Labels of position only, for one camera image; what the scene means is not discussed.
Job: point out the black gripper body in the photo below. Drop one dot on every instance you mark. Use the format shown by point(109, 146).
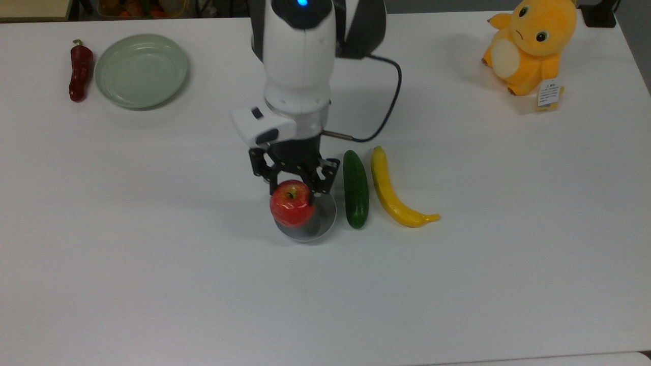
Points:
point(297, 157)

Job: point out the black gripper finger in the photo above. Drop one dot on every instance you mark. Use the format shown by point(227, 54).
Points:
point(325, 175)
point(262, 162)

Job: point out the red apple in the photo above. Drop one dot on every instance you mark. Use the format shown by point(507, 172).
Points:
point(291, 206)

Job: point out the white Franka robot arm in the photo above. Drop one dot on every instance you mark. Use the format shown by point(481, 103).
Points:
point(300, 56)

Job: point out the green cucumber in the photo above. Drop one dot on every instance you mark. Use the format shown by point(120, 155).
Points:
point(356, 190)

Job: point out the grey round bowl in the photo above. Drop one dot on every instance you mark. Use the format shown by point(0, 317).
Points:
point(323, 218)

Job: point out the yellow banana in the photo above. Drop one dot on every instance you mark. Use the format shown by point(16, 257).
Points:
point(389, 195)

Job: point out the pale green plate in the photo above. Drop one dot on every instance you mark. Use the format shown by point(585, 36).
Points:
point(141, 71)

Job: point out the yellow crate of fruit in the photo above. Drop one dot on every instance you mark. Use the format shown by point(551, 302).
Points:
point(142, 7)

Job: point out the red chili pepper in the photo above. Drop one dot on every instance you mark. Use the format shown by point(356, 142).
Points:
point(80, 71)

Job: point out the white plush toy tag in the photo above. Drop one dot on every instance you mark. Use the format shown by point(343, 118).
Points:
point(549, 94)

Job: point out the yellow plush toy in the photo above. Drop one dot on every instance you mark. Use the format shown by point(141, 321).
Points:
point(534, 46)

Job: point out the wooden board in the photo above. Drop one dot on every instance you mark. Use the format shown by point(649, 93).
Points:
point(33, 9)

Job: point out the black camera stand clamp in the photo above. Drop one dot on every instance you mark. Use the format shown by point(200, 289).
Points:
point(599, 14)

